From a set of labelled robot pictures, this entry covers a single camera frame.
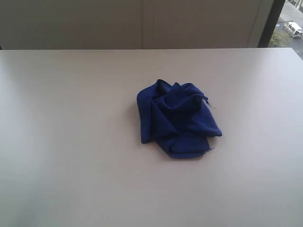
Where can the blue towel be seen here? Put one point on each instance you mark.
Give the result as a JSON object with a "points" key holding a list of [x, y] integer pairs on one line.
{"points": [[177, 118]]}

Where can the white bus outside window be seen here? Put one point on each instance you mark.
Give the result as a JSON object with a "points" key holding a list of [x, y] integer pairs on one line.
{"points": [[293, 29]]}

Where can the dark window frame post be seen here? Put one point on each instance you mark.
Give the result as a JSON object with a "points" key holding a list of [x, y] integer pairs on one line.
{"points": [[271, 23]]}

